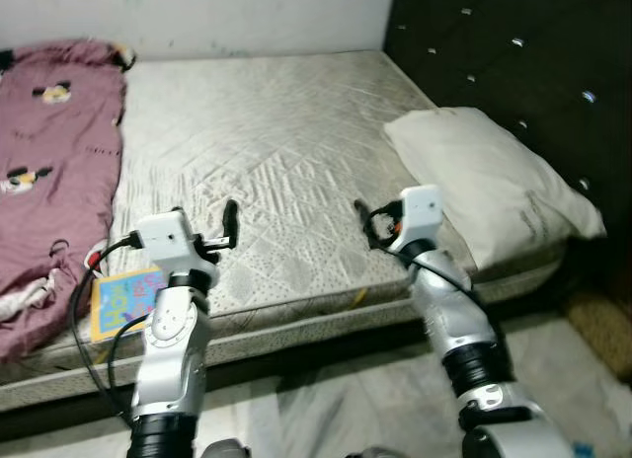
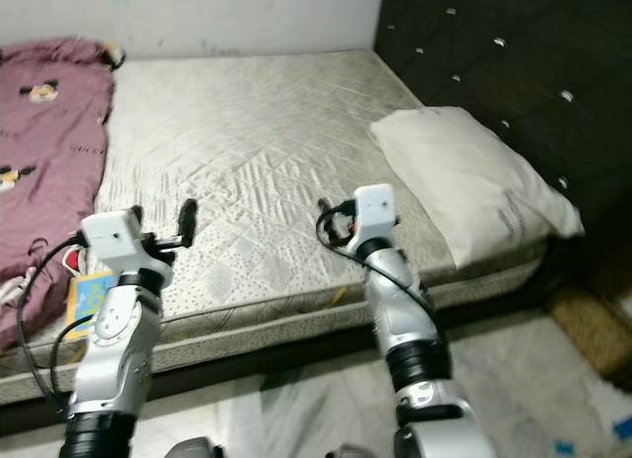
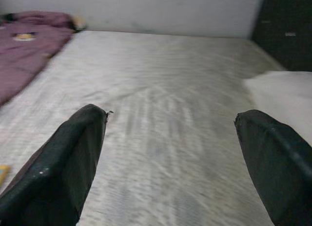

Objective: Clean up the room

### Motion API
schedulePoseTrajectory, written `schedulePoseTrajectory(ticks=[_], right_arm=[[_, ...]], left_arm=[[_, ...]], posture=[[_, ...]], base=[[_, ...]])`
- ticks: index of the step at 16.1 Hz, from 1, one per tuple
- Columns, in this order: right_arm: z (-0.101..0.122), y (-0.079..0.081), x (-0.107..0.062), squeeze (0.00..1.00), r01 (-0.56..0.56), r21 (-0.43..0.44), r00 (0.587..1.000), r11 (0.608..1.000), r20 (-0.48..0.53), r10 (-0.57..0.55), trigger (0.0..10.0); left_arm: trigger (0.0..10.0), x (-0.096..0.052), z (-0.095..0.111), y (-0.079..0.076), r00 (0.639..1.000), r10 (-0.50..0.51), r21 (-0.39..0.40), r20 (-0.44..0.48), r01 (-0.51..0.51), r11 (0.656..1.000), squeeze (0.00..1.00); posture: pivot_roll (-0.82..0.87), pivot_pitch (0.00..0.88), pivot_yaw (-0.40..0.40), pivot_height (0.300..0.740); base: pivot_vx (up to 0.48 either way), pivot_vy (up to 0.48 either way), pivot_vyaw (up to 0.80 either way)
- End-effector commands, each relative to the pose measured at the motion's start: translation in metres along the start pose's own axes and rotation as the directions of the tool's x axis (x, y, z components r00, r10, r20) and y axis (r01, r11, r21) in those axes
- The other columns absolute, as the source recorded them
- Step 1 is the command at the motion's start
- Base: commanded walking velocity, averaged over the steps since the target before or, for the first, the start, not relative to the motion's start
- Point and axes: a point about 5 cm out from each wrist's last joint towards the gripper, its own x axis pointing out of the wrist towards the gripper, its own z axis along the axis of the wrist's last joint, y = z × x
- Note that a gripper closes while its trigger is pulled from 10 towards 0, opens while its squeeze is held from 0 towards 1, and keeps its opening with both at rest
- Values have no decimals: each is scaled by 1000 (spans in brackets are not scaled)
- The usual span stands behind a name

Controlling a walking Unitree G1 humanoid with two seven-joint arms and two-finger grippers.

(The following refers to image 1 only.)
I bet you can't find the brown woven floor mat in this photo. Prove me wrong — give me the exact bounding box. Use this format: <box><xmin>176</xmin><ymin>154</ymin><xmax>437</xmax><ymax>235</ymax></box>
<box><xmin>568</xmin><ymin>290</ymin><xmax>632</xmax><ymax>382</ymax></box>

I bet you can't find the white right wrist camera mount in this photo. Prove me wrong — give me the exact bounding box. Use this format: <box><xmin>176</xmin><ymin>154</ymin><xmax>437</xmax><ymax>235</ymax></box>
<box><xmin>388</xmin><ymin>185</ymin><xmax>444</xmax><ymax>255</ymax></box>

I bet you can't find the white pillow with lettering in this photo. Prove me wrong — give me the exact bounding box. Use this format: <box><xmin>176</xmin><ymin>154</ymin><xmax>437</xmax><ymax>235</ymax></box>
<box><xmin>383</xmin><ymin>108</ymin><xmax>607</xmax><ymax>272</ymax></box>

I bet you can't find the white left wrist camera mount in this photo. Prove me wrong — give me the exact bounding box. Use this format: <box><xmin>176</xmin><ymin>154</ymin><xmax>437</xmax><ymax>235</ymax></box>
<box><xmin>133</xmin><ymin>209</ymin><xmax>214</xmax><ymax>282</ymax></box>

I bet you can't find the silver robot leg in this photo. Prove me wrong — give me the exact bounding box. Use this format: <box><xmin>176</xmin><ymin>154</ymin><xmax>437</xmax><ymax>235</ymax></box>
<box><xmin>202</xmin><ymin>438</ymin><xmax>253</xmax><ymax>458</ymax></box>
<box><xmin>346</xmin><ymin>446</ymin><xmax>396</xmax><ymax>458</ymax></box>

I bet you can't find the beige quilted mattress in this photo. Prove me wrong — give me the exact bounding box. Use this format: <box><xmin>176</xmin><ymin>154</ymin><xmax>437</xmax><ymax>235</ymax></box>
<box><xmin>0</xmin><ymin>48</ymin><xmax>586</xmax><ymax>412</ymax></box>

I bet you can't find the short black left arm cable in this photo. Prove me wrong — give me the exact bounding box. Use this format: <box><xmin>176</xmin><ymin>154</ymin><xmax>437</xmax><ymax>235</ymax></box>
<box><xmin>106</xmin><ymin>315</ymin><xmax>151</xmax><ymax>421</ymax></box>

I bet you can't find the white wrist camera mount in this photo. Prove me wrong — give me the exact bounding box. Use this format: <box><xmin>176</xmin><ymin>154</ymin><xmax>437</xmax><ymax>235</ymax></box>
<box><xmin>133</xmin><ymin>209</ymin><xmax>214</xmax><ymax>282</ymax></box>
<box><xmin>388</xmin><ymin>185</ymin><xmax>444</xmax><ymax>255</ymax></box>

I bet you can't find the colourful yellow-edged picture book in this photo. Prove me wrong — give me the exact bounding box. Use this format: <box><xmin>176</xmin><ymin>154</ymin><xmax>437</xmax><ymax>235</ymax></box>
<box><xmin>91</xmin><ymin>267</ymin><xmax>170</xmax><ymax>344</ymax></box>

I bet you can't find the pink cartoon print blanket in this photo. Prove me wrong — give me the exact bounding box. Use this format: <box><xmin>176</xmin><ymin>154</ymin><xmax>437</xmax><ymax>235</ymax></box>
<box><xmin>0</xmin><ymin>40</ymin><xmax>135</xmax><ymax>362</ymax></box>

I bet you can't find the silver right robot leg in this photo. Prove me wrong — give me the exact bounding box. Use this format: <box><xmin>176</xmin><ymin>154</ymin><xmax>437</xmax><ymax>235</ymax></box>
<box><xmin>346</xmin><ymin>446</ymin><xmax>396</xmax><ymax>458</ymax></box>

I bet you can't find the silver left robot leg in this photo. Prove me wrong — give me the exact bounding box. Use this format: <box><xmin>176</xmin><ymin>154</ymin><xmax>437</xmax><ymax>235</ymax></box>
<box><xmin>202</xmin><ymin>438</ymin><xmax>253</xmax><ymax>458</ymax></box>

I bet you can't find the dark tufted headboard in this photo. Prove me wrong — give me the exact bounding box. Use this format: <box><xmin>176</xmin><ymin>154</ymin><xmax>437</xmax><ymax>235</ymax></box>
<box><xmin>383</xmin><ymin>0</ymin><xmax>632</xmax><ymax>273</ymax></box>

